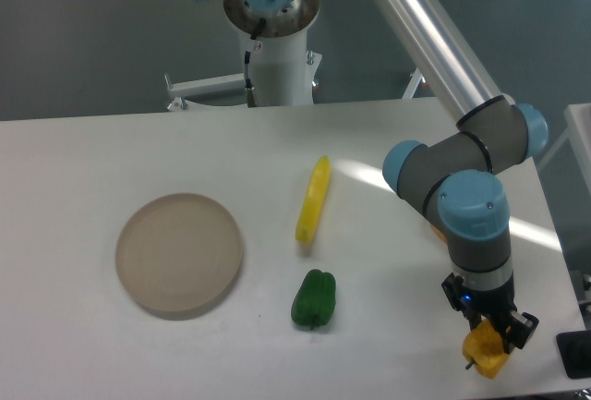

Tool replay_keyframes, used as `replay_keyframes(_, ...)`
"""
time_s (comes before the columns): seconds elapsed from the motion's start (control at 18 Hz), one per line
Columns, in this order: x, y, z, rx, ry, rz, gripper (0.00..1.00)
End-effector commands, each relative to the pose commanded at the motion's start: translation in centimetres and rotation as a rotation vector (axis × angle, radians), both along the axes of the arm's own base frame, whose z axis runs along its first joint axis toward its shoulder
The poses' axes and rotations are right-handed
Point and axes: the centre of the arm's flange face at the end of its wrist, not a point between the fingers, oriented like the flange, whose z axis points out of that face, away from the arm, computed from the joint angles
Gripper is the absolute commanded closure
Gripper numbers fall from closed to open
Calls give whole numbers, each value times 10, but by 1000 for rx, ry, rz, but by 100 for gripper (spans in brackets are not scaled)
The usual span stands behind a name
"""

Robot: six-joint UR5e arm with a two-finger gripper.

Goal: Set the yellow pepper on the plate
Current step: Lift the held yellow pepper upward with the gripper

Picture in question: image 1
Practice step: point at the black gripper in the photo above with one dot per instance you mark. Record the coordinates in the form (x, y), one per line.
(495, 305)

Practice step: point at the yellow bell pepper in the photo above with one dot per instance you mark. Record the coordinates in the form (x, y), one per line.
(484, 347)

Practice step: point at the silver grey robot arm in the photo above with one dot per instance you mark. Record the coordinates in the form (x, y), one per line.
(452, 184)

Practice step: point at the green bell pepper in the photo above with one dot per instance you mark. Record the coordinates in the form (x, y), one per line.
(315, 300)

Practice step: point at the beige round plate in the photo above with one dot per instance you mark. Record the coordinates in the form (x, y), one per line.
(179, 256)

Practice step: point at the black device at table edge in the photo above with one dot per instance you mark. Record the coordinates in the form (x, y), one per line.
(574, 348)

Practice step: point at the orange pumpkin slice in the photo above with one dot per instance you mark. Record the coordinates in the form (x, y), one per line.
(438, 233)

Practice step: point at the yellow corn cob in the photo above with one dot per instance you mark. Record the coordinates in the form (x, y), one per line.
(313, 203)

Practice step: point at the white side table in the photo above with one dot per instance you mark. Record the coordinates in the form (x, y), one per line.
(577, 132)

